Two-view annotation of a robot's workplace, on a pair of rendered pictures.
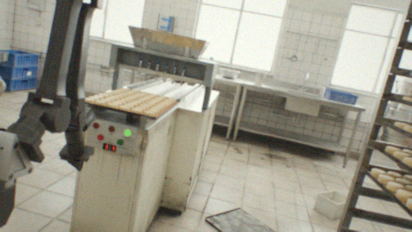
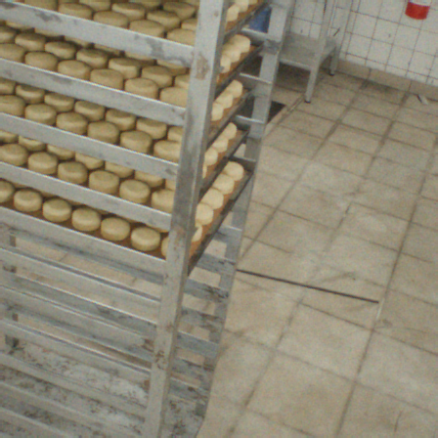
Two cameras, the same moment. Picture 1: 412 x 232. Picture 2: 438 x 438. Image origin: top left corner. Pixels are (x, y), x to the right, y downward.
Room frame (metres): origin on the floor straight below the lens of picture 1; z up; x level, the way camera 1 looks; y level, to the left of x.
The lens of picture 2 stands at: (2.01, -0.42, 1.63)
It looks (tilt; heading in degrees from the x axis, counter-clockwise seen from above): 34 degrees down; 190
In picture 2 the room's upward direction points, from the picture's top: 10 degrees clockwise
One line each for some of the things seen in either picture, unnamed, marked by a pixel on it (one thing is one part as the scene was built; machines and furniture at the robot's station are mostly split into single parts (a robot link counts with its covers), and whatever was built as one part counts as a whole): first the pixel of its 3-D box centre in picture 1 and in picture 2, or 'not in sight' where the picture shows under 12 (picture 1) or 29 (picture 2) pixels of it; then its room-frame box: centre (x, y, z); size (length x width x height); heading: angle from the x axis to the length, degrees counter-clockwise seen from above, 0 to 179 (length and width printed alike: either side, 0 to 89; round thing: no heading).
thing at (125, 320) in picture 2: not in sight; (103, 312); (0.74, -0.90, 0.42); 0.64 x 0.03 x 0.03; 87
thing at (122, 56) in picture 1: (163, 76); not in sight; (2.38, 0.36, 1.01); 0.72 x 0.33 x 0.34; 85
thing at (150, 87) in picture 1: (146, 89); not in sight; (2.50, 0.49, 0.87); 2.01 x 0.03 x 0.07; 175
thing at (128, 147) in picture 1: (112, 136); not in sight; (1.51, 0.43, 0.77); 0.24 x 0.04 x 0.14; 85
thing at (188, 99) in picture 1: (197, 92); not in sight; (2.83, 0.11, 0.88); 1.28 x 0.01 x 0.07; 175
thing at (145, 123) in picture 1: (183, 96); not in sight; (2.47, 0.20, 0.87); 2.01 x 0.03 x 0.07; 175
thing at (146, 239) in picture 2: (394, 176); (145, 238); (1.10, -0.69, 0.96); 0.05 x 0.05 x 0.02
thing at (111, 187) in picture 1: (129, 171); not in sight; (1.87, 0.40, 0.45); 0.70 x 0.34 x 0.90; 175
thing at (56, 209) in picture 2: not in sight; (57, 209); (1.09, -0.86, 0.96); 0.05 x 0.05 x 0.02
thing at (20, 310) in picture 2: not in sight; (102, 336); (0.74, -0.90, 0.33); 0.64 x 0.03 x 0.03; 87
